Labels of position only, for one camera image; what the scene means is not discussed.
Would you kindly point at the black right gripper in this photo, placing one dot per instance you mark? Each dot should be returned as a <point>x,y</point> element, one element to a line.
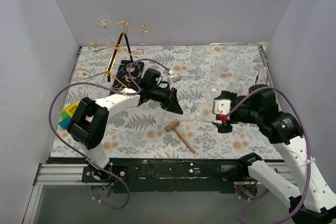
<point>239,114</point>

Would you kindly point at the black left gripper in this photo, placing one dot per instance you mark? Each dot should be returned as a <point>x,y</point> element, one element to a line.
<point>171,98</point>

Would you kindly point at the gold wire wine glass rack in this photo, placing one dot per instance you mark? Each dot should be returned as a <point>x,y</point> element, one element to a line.
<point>122,44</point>

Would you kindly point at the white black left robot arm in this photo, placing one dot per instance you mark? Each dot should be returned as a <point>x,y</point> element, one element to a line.
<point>88,123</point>

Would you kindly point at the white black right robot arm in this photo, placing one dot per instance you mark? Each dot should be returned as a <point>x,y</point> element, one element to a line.
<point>310,199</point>

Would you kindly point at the black marbled rack base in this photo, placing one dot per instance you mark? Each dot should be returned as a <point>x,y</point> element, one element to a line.
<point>122,76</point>

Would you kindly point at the wooden toy mallet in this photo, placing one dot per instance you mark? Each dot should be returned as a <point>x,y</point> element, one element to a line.
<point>173,126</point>

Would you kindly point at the floral patterned table mat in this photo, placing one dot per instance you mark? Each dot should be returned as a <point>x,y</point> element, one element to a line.
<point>140,132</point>

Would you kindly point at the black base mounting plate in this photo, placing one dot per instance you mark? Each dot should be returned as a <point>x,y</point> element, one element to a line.
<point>169,175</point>

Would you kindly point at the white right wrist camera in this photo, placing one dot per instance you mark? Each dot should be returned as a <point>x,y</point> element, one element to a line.
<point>220,107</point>

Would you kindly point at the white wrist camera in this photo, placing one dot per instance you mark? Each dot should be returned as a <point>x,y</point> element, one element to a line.
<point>173,79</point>
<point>220,107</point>

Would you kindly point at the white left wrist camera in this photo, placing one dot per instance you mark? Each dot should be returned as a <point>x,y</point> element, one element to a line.
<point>173,79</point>

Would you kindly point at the aluminium frame rail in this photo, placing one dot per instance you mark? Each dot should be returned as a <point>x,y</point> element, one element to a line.
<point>59,174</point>

